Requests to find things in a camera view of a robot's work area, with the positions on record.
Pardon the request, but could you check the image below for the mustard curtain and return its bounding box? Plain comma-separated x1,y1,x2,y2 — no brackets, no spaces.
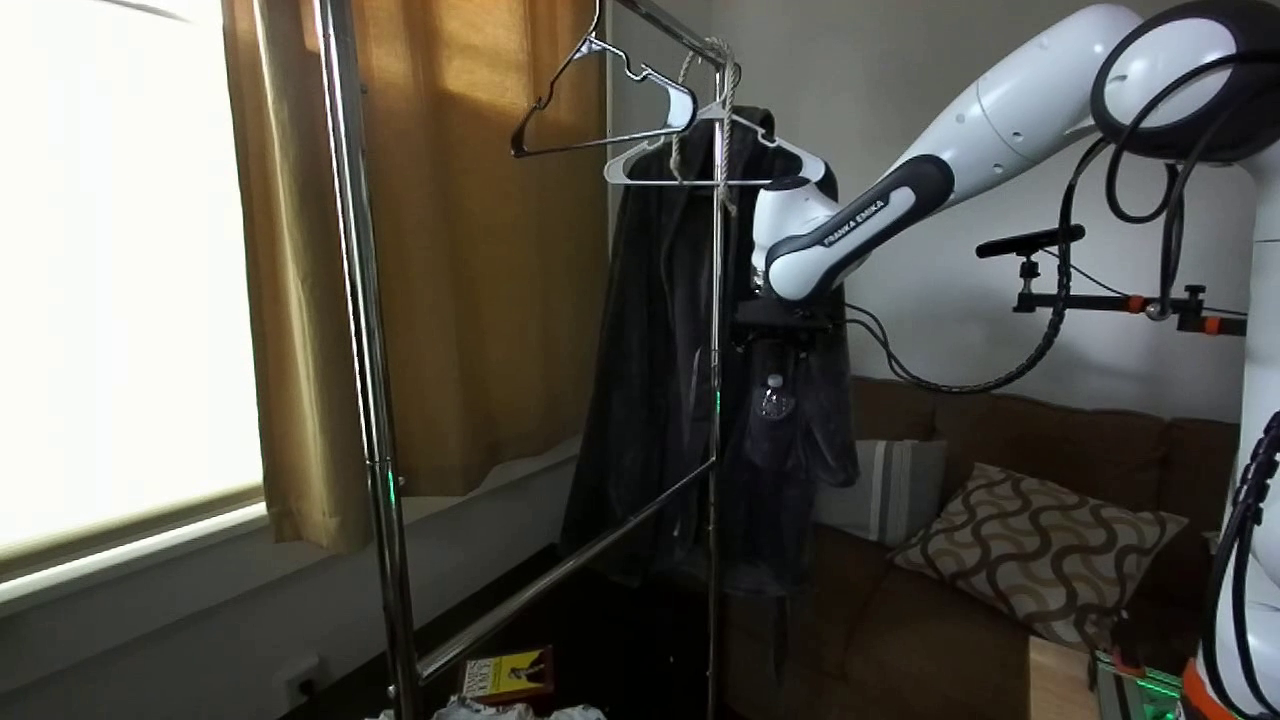
218,0,618,551

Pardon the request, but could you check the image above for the green lit robot mount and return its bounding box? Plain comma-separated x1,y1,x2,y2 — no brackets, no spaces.
1087,646,1192,720

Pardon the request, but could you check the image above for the white plastic hanger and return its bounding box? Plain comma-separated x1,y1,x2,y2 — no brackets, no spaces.
602,64,838,193

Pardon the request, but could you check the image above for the black robe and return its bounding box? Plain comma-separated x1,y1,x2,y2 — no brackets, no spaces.
558,105,866,605

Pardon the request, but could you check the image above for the dark wire hanger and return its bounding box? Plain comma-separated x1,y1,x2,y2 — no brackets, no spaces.
510,32,704,159

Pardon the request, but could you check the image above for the metal clothes rack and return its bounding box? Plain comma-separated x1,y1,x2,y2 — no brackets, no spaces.
312,0,744,720

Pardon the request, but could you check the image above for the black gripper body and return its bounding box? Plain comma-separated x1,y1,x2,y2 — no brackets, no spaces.
731,297,838,373

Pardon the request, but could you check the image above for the clear plastic water bottle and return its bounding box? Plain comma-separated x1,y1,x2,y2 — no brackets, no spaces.
757,373,795,426

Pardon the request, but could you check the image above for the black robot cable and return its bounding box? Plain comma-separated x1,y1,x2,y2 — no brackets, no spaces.
839,0,1280,720

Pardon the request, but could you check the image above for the yellow cardboard box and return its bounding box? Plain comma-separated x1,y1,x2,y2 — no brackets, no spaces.
455,646,561,707

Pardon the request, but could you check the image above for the white window blind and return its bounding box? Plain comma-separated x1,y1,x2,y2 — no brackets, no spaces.
0,0,274,566

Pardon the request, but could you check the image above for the white striped cushion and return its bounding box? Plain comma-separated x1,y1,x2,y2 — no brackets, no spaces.
812,437,951,550

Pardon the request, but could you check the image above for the light wooden table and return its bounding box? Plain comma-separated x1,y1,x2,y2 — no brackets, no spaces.
1024,635,1104,720

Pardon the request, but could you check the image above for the brown sofa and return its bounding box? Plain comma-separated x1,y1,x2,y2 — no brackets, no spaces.
717,373,1252,720

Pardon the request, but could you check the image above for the wave patterned pillow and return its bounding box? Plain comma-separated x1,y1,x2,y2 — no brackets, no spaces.
893,462,1192,658

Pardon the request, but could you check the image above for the black stereo camera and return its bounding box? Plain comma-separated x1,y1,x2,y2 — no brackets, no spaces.
974,222,1087,266

